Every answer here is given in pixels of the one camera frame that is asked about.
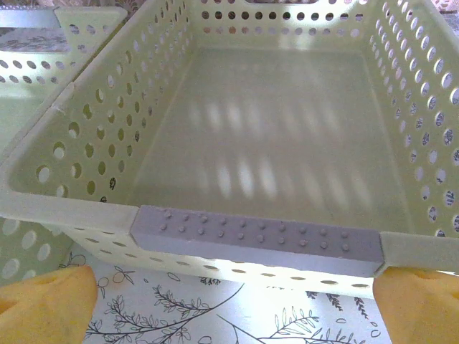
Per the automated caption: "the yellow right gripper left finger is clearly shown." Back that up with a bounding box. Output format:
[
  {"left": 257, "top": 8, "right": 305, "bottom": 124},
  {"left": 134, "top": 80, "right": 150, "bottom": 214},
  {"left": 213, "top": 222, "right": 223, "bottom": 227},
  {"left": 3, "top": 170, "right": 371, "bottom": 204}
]
[{"left": 0, "top": 264, "right": 98, "bottom": 344}]

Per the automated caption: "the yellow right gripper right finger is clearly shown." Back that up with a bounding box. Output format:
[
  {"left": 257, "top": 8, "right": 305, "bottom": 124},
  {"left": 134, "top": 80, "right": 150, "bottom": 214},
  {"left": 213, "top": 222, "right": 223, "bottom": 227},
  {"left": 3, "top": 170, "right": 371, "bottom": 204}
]
[{"left": 372, "top": 267, "right": 459, "bottom": 344}]

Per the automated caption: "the floral print tablecloth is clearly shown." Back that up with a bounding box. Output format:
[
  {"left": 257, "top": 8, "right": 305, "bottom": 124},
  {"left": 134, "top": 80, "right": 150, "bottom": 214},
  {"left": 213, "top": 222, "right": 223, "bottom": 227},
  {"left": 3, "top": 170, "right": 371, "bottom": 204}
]
[{"left": 0, "top": 27, "right": 459, "bottom": 344}]

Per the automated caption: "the green perforated basket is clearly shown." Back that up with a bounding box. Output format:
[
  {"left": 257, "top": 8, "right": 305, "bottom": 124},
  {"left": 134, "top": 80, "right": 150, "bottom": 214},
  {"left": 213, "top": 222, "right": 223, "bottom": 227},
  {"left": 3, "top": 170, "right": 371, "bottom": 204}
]
[{"left": 0, "top": 6, "right": 129, "bottom": 287}]

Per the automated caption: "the pale yellow perforated basket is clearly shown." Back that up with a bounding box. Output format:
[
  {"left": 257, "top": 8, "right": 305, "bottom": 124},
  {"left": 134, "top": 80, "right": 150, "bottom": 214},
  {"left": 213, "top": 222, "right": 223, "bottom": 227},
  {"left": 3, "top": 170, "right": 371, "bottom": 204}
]
[{"left": 0, "top": 0, "right": 459, "bottom": 300}]

